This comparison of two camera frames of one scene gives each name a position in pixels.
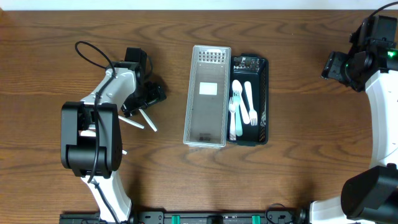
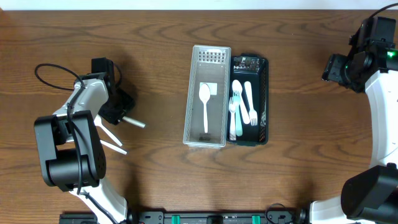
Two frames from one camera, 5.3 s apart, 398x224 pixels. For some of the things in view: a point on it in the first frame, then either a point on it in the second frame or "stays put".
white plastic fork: [252, 114] stays put
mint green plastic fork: [237, 98] stays put
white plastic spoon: [148, 120] -> [204, 93]
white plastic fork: [232, 109] stays put
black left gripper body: [143, 104] -> [116, 109]
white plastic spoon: [237, 86] stays put
